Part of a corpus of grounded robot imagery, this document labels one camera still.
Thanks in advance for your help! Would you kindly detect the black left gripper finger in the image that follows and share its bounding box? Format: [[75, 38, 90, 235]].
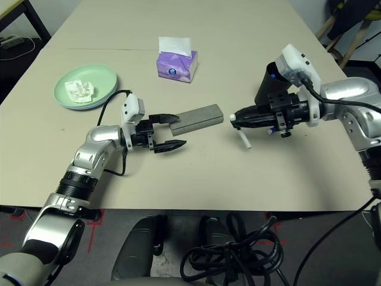
[[148, 113, 181, 126], [153, 139, 188, 155]]

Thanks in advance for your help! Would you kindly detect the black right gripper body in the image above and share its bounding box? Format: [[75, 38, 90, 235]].
[[266, 91, 312, 139]]

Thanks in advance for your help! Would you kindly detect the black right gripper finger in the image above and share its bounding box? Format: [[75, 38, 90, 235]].
[[236, 116, 272, 130], [234, 105, 270, 119]]

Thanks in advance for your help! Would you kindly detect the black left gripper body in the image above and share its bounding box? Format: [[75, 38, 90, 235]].
[[130, 119, 157, 153]]

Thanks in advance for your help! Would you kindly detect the white pen black tip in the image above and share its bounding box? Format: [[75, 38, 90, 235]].
[[229, 114, 252, 149]]

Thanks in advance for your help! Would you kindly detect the grey glasses case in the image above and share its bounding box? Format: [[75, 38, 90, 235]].
[[170, 103, 224, 137]]

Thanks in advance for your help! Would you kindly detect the green plastic plate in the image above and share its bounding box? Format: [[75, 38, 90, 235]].
[[53, 64, 118, 110]]

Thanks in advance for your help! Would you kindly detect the white tissue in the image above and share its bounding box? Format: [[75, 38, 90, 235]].
[[64, 78, 96, 104]]

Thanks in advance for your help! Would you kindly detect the black plastic cup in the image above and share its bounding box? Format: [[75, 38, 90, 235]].
[[254, 61, 294, 105]]

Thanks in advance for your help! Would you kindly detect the purple tissue pack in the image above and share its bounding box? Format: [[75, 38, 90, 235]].
[[156, 36, 199, 84]]

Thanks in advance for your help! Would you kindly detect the wooden stool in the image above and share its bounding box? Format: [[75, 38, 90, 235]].
[[315, 10, 381, 69]]

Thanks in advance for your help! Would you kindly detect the grey robot right leg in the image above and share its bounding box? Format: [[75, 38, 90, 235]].
[[199, 214, 239, 248]]

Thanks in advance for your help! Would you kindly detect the grey robot leg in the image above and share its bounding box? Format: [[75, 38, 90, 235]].
[[199, 214, 239, 248], [111, 216, 167, 281]]

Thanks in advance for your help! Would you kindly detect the grey robot left leg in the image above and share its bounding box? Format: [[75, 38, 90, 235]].
[[111, 216, 167, 281]]

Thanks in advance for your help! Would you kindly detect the black backpack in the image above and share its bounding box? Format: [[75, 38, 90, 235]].
[[326, 0, 381, 41]]

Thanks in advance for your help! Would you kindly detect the grey power adapter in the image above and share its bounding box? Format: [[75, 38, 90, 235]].
[[0, 35, 24, 48]]

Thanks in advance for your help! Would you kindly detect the yellow-edged side table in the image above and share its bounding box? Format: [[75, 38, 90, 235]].
[[0, 0, 51, 45]]

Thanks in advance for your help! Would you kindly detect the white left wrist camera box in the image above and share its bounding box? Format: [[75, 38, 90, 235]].
[[120, 92, 146, 153]]

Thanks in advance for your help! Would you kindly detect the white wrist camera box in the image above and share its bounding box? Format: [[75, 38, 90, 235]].
[[120, 92, 146, 153], [274, 43, 324, 128]]

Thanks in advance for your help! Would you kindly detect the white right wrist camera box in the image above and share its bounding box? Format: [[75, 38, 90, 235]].
[[274, 43, 324, 128]]

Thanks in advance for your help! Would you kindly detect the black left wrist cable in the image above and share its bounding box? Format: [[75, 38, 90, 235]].
[[97, 89, 132, 177]]

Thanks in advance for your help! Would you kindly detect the black cable bundle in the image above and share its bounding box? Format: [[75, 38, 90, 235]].
[[180, 211, 286, 286]]

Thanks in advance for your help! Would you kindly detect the white cable loop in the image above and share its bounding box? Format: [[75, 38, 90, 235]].
[[0, 37, 36, 62]]

